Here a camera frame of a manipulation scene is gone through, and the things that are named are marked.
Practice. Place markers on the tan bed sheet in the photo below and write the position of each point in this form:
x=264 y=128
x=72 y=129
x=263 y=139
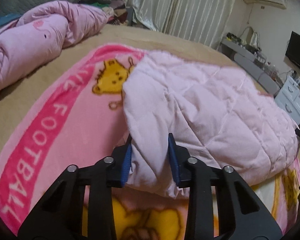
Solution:
x=17 y=99

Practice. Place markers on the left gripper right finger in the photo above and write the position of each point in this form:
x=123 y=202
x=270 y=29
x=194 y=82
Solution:
x=221 y=204

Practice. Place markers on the desk clutter items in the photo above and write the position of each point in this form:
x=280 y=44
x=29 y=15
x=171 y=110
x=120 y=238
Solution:
x=249 y=41

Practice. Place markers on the pink football cartoon blanket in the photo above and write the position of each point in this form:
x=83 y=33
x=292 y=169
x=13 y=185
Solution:
x=80 y=120

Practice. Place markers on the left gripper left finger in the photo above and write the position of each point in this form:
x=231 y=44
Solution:
x=78 y=204

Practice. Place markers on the white striped curtain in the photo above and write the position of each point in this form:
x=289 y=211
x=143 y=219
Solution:
x=202 y=21

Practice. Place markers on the pile of mixed clothes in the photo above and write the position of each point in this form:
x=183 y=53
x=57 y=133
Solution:
x=115 y=9

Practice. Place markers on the pink quilted jacket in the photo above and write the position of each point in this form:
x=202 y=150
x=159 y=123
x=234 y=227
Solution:
x=215 y=112

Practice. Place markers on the pink rolled duvet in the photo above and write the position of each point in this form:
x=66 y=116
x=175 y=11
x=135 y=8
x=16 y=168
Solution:
x=42 y=33

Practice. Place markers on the grey wall desk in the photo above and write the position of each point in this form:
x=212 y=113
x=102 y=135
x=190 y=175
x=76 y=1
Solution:
x=245 y=60

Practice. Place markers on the white drawer cabinet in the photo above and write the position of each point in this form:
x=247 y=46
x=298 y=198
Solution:
x=288 y=99

